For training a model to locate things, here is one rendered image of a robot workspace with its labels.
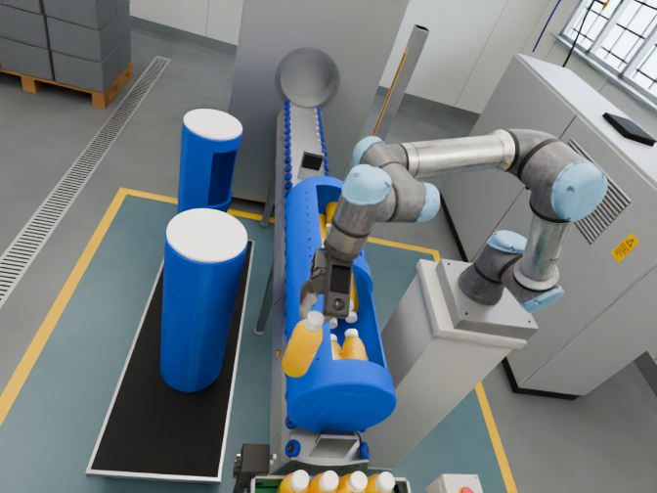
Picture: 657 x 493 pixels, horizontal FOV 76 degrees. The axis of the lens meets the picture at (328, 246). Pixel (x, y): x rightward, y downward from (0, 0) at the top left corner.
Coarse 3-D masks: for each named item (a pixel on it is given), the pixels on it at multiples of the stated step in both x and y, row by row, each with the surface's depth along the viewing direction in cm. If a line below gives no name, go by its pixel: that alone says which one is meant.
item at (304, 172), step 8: (304, 152) 202; (312, 152) 203; (304, 160) 203; (312, 160) 204; (320, 160) 204; (304, 168) 208; (312, 168) 207; (320, 168) 209; (304, 176) 211; (312, 176) 212
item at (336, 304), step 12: (336, 264) 79; (348, 264) 79; (336, 276) 78; (348, 276) 79; (336, 288) 77; (348, 288) 78; (324, 300) 78; (336, 300) 76; (348, 300) 77; (324, 312) 76; (336, 312) 76; (348, 312) 76
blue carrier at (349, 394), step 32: (320, 192) 167; (288, 224) 153; (288, 256) 142; (288, 288) 132; (288, 320) 123; (320, 352) 106; (288, 384) 109; (320, 384) 100; (352, 384) 100; (384, 384) 104; (288, 416) 109; (320, 416) 110; (352, 416) 111; (384, 416) 113
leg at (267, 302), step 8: (272, 272) 214; (272, 280) 217; (272, 288) 221; (264, 296) 230; (272, 296) 226; (264, 304) 230; (264, 312) 235; (264, 320) 239; (256, 328) 244; (264, 328) 244
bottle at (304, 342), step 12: (300, 324) 91; (300, 336) 90; (312, 336) 90; (288, 348) 95; (300, 348) 92; (312, 348) 92; (288, 360) 96; (300, 360) 94; (312, 360) 97; (288, 372) 98; (300, 372) 98
